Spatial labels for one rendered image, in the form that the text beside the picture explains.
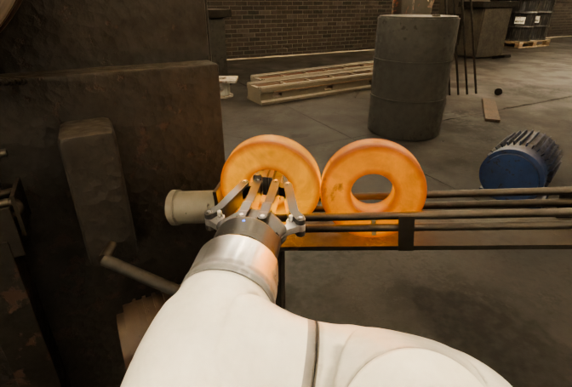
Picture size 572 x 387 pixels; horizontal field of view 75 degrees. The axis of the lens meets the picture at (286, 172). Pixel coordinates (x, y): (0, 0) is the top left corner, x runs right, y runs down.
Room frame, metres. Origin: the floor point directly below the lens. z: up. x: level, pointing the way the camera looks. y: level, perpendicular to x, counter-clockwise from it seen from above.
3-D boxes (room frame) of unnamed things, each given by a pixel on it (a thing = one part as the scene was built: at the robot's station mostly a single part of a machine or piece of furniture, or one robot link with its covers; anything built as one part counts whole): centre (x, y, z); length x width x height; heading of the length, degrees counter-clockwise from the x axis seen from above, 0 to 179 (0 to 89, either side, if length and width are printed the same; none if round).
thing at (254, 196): (0.43, 0.05, 0.73); 0.11 x 0.01 x 0.04; 174
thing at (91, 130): (0.58, 0.32, 0.68); 0.11 x 0.08 x 0.24; 27
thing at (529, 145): (1.86, -1.28, 0.17); 0.57 x 0.31 x 0.34; 137
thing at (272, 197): (0.43, 0.02, 0.73); 0.11 x 0.01 x 0.04; 171
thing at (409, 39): (3.00, -0.98, 0.45); 0.59 x 0.59 x 0.89
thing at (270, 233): (0.37, 0.04, 0.73); 0.09 x 0.08 x 0.07; 173
